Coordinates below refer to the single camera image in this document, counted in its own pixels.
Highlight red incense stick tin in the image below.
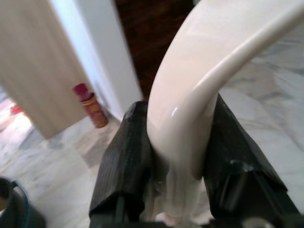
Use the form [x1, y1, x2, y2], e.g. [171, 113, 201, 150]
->
[72, 83, 109, 129]

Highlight dark brown wooden door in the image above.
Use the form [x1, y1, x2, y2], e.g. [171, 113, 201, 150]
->
[113, 0, 194, 99]

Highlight light wood cabinet panel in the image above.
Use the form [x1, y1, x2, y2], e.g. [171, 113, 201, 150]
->
[0, 0, 95, 140]

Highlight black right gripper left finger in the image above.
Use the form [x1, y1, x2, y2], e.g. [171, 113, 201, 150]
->
[89, 100, 153, 218]

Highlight black round waste bin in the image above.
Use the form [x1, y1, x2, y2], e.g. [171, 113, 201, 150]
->
[0, 177, 46, 228]

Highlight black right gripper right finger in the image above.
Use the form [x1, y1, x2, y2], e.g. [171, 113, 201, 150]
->
[202, 93, 300, 220]

